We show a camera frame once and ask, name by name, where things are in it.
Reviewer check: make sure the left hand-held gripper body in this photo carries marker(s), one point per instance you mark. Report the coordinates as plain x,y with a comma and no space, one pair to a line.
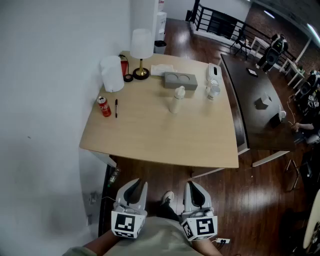
125,222

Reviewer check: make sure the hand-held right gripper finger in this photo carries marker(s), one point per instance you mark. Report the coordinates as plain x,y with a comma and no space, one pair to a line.
188,197
204,198

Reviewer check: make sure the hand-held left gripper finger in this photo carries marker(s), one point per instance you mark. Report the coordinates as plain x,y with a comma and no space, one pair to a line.
143,197
122,193

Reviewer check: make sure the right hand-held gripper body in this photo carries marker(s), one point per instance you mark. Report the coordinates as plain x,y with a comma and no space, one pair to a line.
203,226

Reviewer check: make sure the white plastic bottle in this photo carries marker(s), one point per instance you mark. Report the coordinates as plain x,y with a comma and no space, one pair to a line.
174,105

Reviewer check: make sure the person's left forearm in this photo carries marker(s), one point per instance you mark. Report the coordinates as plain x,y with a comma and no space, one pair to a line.
102,242

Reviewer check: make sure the person's right forearm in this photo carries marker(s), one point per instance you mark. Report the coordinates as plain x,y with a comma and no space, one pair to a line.
206,248

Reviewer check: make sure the grey two-hole holder block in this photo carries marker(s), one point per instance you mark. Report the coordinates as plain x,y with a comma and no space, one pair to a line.
180,83

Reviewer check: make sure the clear plastic bottle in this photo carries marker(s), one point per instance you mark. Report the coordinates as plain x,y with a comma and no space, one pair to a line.
114,176

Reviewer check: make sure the person's white shoe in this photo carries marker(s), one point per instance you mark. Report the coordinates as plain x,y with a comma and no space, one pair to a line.
167,197

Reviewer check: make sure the person's dark trouser leg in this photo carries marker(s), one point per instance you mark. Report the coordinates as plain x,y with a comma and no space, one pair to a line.
167,212

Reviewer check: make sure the person's beige shirt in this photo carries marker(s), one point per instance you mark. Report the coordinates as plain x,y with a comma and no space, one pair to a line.
155,237

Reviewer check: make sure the black pen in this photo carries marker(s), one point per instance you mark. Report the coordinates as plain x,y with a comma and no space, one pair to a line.
116,108

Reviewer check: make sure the red drink can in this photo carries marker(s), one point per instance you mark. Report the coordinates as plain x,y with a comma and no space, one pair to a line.
105,108

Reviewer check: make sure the dark brown table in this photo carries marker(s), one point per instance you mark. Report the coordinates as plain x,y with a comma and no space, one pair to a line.
252,120

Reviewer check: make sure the black box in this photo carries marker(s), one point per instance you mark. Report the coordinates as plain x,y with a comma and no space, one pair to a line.
275,121

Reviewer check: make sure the white mug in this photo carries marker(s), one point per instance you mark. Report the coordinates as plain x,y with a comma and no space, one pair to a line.
213,93

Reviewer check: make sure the round white table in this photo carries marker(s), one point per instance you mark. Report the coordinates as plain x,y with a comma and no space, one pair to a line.
312,222

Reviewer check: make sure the small white open box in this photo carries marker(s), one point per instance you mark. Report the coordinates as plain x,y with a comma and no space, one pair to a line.
262,101

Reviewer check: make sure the black tape roll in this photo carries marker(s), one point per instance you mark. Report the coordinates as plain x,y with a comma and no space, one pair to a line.
128,78

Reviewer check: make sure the clear glass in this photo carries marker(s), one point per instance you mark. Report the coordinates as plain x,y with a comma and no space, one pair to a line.
214,82

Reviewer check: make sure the white plastic jug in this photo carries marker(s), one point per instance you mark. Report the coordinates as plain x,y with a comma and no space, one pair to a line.
112,75

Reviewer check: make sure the red box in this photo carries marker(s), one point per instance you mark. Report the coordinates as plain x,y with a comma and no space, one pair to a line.
124,66

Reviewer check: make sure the white tissue box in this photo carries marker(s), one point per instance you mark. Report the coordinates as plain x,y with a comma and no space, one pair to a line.
214,71

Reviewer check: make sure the white cloth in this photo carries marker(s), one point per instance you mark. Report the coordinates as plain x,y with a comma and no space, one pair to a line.
161,69

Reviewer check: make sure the black framed tablet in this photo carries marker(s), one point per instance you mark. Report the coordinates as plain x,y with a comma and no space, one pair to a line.
252,72

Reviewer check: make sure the white trash bin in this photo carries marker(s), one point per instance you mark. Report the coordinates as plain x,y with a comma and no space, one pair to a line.
160,47

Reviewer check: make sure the white shade brass table lamp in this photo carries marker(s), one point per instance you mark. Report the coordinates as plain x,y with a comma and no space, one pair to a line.
141,43

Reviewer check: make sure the white water dispenser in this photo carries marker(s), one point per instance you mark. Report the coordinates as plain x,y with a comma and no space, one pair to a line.
161,26

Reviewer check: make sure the black metal railing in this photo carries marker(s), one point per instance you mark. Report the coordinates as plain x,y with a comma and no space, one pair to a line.
220,22

